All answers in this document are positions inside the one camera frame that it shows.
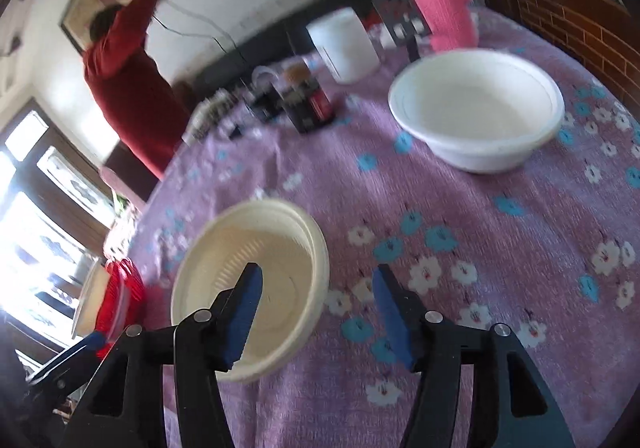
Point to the purple floral tablecloth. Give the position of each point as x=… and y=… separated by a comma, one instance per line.
x=450, y=253

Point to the black phone stand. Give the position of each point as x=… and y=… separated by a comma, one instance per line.
x=395, y=12

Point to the wooden side cabinet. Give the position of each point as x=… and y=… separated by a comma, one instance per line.
x=565, y=22

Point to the white plastic jar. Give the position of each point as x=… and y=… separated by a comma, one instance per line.
x=345, y=47

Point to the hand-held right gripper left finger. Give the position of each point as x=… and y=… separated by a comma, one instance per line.
x=245, y=318

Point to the small white bowl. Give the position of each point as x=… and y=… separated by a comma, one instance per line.
x=475, y=97

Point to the black sofa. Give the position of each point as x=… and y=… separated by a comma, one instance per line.
x=260, y=47

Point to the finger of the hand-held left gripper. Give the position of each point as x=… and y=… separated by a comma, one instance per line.
x=82, y=345

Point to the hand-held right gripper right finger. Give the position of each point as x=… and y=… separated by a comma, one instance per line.
x=395, y=323

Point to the small cream patterned bowl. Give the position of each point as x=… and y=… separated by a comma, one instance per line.
x=290, y=278

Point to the large red glass plate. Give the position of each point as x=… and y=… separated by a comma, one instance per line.
x=120, y=293

